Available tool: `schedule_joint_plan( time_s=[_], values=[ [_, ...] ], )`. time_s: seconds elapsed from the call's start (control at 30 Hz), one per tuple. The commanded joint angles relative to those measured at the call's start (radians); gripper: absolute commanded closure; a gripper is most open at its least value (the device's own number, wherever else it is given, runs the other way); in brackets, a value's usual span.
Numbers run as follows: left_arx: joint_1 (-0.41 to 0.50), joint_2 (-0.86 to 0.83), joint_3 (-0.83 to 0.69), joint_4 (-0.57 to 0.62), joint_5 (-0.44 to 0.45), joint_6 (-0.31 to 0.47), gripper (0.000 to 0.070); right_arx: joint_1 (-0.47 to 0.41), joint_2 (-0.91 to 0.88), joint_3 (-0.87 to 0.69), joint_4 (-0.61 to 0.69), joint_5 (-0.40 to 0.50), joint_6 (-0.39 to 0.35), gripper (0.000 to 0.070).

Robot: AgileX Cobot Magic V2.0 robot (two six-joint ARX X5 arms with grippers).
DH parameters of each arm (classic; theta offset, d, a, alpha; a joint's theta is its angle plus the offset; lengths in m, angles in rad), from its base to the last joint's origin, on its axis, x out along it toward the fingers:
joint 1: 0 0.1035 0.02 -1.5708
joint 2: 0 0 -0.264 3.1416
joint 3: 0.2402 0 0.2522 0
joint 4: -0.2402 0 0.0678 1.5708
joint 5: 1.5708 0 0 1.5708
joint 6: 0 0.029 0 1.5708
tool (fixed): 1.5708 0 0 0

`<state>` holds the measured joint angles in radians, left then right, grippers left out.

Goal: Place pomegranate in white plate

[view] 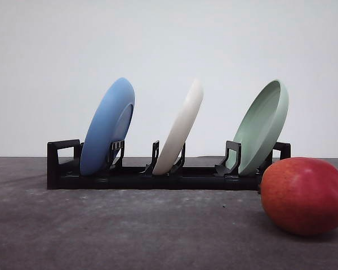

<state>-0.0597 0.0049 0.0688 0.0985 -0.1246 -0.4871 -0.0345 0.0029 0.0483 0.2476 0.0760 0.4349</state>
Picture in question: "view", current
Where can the white plate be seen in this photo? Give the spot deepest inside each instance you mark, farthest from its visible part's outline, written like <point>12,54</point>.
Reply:
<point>179,130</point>

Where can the black plate rack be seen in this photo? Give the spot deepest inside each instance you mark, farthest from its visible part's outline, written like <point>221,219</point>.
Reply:
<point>64,170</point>

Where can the blue plate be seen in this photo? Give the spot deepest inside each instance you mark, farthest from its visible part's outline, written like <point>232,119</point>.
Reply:
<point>107,128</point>

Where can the green plate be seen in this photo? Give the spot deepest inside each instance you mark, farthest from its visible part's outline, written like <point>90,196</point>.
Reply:
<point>259,127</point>

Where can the red pomegranate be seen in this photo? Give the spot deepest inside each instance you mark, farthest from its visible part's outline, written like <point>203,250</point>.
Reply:
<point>300,195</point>

